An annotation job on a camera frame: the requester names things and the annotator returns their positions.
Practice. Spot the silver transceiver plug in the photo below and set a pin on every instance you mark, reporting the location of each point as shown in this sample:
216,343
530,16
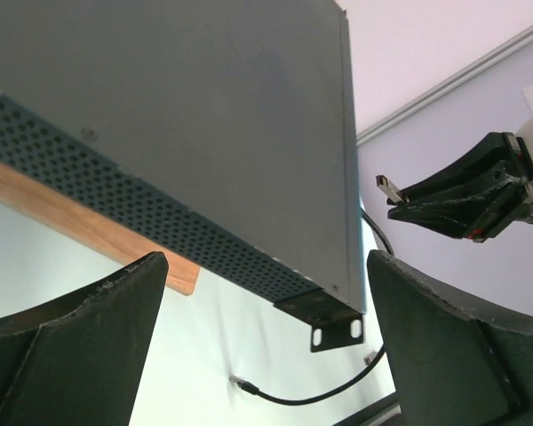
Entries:
391,191

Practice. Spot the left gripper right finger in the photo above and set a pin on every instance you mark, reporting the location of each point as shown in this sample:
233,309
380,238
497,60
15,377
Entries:
456,359

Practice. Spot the wooden board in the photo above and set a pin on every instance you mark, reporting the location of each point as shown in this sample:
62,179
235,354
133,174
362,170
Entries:
89,228

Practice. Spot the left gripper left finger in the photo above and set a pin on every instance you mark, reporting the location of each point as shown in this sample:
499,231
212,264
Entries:
78,359

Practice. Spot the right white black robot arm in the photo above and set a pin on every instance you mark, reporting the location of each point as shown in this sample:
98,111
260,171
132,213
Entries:
477,196

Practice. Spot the dark grey network switch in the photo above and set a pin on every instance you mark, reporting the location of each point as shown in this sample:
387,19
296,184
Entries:
223,131

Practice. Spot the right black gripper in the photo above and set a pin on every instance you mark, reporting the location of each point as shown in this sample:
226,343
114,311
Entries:
477,196

